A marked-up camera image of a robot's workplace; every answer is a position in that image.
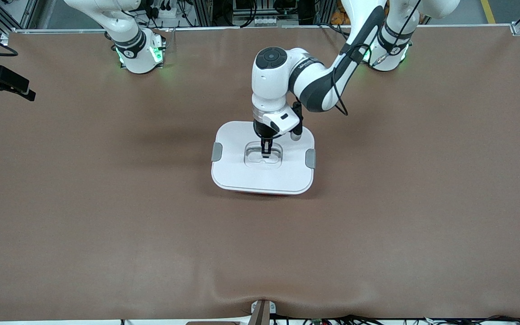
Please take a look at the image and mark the white box lid grey latches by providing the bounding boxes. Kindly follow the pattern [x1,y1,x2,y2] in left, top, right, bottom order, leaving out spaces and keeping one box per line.
[210,121,317,195]

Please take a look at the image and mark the translucent pink storage box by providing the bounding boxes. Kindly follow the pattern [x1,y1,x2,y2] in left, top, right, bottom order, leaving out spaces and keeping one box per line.
[234,190,304,197]

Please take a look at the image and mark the white power strip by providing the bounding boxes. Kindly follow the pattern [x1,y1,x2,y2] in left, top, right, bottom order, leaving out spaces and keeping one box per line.
[149,2,179,19]

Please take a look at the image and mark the brown table mat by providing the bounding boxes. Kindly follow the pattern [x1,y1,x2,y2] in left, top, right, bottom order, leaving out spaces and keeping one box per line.
[0,25,520,322]

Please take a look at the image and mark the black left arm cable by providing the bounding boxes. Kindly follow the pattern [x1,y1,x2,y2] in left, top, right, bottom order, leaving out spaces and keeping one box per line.
[332,0,423,117]

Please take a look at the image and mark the metal table clamp bracket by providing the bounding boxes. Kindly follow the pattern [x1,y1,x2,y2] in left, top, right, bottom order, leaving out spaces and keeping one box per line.
[250,299,277,325]

